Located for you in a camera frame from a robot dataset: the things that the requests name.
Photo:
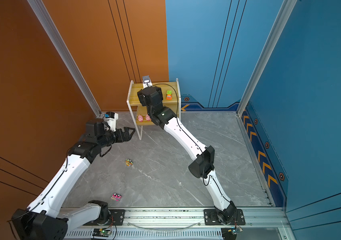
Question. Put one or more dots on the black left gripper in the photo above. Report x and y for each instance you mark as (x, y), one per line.
(127, 137)

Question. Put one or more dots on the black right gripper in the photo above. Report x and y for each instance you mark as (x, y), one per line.
(142, 97)

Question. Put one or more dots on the green toy car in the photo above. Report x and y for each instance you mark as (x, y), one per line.
(169, 95)

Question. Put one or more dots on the yellow multicolour toy car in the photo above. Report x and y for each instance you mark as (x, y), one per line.
(128, 162)

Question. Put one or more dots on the pink toy car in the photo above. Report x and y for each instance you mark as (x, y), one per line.
(116, 197)

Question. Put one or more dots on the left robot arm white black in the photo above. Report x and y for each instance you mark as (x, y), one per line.
(42, 220)

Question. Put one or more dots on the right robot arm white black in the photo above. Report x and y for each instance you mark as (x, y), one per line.
(202, 166)

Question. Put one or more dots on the green circuit board left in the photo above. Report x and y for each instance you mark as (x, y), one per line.
(101, 233)

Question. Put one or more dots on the circuit board right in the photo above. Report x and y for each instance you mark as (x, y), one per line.
(231, 233)

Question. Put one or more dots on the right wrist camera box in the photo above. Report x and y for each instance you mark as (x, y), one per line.
(146, 81)

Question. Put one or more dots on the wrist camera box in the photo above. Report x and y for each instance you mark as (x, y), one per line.
(146, 81)
(109, 120)

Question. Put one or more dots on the white frame wooden shelf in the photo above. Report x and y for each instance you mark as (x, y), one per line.
(136, 108)

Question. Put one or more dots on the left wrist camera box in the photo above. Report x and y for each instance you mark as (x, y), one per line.
(109, 120)

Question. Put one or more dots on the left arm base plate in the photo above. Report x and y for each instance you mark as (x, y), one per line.
(116, 218)

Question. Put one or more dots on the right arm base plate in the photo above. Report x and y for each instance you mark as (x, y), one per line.
(213, 218)

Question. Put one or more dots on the aluminium corner post left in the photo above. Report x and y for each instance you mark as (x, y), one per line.
(54, 35)

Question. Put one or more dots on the aluminium corner post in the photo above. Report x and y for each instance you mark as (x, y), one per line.
(54, 35)
(272, 39)

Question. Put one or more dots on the aluminium corner post right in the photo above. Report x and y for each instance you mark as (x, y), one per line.
(272, 39)

